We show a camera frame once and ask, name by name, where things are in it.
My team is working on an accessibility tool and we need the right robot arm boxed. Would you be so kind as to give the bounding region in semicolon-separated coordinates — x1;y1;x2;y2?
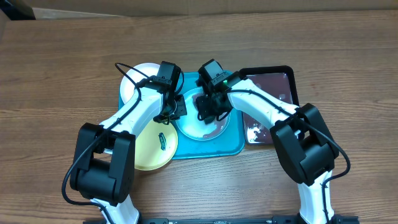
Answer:
196;59;339;223

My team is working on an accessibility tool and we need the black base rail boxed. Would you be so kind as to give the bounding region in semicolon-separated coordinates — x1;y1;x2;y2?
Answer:
83;214;360;224

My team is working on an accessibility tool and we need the light blue plate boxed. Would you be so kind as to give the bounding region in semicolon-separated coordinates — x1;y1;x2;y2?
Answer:
176;88;230;141

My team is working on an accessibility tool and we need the white plate with stain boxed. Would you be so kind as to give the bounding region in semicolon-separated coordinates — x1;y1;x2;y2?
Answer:
119;63;160;108

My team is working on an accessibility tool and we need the yellow plate with stain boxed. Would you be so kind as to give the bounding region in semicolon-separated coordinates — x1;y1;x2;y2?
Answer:
134;121;178;171

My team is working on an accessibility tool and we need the dark object top left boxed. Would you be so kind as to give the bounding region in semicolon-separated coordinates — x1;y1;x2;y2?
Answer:
1;0;35;21

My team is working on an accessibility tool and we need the black water tray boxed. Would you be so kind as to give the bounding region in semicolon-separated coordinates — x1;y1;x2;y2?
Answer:
240;65;299;145

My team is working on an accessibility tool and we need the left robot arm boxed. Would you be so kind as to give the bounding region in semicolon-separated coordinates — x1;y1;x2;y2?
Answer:
62;61;187;223

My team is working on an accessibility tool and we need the teal plastic serving tray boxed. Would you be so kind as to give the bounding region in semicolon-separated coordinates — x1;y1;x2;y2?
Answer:
118;70;246;161

